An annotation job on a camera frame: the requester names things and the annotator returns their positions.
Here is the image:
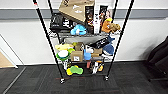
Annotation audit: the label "large tan cardboard box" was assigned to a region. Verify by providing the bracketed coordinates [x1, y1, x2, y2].
[58, 0, 96, 25]

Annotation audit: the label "blue plush toy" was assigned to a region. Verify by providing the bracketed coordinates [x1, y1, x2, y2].
[69, 23, 88, 37]

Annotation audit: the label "orange brown plush toy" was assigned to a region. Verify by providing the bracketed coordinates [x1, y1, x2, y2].
[100, 17, 122, 35]

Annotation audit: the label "green white toy bowl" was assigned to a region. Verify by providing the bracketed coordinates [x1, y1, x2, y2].
[55, 49, 72, 62]

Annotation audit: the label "small brown box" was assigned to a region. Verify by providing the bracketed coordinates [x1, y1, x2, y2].
[92, 47, 104, 56]

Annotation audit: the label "brown cardboard box white label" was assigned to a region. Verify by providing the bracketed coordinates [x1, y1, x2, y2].
[69, 42, 86, 63]

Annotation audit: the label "black wire shelf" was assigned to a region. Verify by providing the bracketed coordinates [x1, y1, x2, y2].
[31, 0, 136, 85]

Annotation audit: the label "long black box white print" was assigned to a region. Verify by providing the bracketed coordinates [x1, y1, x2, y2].
[87, 35, 113, 51]

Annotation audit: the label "yellow plush toy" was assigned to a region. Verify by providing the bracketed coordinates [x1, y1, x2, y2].
[54, 43, 75, 52]

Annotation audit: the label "yellow green toy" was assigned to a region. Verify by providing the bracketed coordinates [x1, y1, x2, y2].
[65, 64, 85, 77]

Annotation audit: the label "blue cup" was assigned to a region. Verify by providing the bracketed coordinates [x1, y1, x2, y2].
[83, 46, 94, 62]

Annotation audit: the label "black bag white print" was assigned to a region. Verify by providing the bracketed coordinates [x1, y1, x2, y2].
[49, 13, 73, 34]

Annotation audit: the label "tall black white printed boxes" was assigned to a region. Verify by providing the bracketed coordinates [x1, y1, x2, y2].
[84, 4, 110, 35]

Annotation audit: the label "white door frame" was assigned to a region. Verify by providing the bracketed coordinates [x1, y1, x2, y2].
[0, 33, 20, 70]

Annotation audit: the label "orange white toy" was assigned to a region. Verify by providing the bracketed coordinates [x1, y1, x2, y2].
[89, 60, 105, 75]

